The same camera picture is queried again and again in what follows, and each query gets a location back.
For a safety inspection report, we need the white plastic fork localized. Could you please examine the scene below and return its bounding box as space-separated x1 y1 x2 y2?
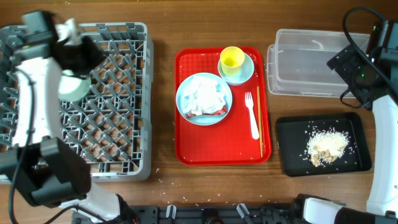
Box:
244 92 259 139

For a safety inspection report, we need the small light blue bowl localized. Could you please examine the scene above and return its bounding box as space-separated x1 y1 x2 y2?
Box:
218 54 254 86

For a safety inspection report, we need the pile of rice scraps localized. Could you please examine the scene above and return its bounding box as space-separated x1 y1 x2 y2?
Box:
302 127 352 167

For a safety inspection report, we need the red plastic serving tray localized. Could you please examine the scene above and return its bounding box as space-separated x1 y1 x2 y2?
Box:
175 46 272 166

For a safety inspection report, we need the black food waste tray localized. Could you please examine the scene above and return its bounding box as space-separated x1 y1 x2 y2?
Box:
276 112 372 177

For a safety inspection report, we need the large light blue plate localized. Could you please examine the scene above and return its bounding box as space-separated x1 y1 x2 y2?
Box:
175 72 233 126

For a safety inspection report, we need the grey plastic dishwasher rack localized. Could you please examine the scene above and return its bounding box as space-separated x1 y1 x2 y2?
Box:
1 21 154 182

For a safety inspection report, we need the wooden chopstick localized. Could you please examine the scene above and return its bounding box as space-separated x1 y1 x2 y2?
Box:
256 86 263 158

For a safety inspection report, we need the white paper napkin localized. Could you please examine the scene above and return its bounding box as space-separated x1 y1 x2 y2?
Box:
182 76 227 115

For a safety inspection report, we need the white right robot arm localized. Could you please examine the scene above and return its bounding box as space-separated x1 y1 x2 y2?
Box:
296 95 397 223

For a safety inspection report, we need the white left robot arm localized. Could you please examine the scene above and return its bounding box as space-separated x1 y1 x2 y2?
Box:
1 37 137 223

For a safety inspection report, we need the pale green bowl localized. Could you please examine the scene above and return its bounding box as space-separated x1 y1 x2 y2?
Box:
58 70 91 102

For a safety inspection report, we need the yellow plastic cup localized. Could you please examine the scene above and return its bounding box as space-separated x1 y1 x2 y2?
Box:
220 46 245 77

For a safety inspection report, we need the red snack wrapper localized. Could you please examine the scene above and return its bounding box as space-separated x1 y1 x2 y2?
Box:
185 106 228 118

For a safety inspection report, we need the clear plastic waste bin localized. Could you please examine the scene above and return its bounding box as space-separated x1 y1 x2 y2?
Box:
266 29 371 99

